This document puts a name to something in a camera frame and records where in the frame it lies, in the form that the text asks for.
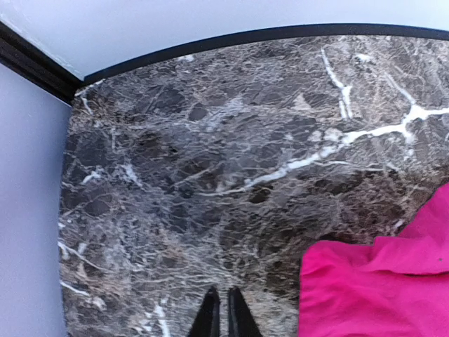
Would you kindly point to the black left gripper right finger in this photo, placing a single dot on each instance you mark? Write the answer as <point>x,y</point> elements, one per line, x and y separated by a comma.
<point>241,323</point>

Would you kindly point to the magenta t-shirt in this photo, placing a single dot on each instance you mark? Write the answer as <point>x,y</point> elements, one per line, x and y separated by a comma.
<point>397,286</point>

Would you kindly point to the black left frame post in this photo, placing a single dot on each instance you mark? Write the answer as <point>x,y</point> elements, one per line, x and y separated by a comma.
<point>28,61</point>

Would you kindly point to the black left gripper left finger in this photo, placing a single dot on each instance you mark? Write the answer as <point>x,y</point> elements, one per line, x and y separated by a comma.
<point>207,320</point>

